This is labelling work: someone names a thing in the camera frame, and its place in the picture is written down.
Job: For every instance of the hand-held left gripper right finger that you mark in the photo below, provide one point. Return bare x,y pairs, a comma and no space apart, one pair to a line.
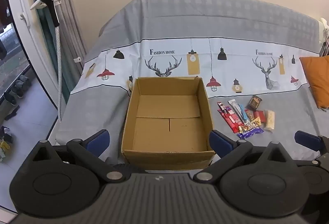
221,143

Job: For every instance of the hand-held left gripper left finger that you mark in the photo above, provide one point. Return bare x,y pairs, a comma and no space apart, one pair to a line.
97,143

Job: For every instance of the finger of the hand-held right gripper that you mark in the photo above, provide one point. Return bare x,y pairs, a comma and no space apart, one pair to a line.
308,139

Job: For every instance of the long red snack packet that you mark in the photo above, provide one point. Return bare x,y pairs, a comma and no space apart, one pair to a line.
232,121

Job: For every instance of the purple snack packet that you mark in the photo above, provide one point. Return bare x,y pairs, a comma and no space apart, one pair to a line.
252,132

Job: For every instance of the red snack packet with figure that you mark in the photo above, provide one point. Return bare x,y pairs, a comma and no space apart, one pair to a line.
223,108

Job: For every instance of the yellow snack packet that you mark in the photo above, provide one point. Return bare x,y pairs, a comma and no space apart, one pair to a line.
250,125

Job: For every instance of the cream white snack packet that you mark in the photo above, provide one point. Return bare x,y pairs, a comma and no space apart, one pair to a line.
269,121

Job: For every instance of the cardboard box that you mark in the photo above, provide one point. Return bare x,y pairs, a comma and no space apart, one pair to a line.
168,123

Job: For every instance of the blue snack packet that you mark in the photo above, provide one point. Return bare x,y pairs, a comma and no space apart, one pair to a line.
243,112

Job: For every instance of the small red snack packet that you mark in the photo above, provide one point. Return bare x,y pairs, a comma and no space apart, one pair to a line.
259,116

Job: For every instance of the brown chocolate packet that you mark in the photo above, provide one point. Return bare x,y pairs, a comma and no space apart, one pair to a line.
254,103

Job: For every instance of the orange pillow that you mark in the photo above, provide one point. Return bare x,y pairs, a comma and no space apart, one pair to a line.
317,80

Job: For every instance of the yellow and white floor clutter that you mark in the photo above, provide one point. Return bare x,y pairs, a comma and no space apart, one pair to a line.
4,145

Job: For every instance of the dark shoes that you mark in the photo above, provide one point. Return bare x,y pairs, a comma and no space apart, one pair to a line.
21,85
10,98

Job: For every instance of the grey curtain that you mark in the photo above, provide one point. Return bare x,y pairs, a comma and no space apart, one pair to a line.
69,28

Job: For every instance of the printed grey bed sheet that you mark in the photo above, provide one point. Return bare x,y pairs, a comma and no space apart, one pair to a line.
205,23

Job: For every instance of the teal curtain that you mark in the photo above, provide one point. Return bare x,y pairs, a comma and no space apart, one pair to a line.
43,23

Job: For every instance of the dark hanging cloth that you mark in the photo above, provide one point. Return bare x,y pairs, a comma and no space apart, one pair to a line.
3,3

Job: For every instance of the white window frame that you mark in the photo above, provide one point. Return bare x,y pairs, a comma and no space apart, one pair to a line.
23,41

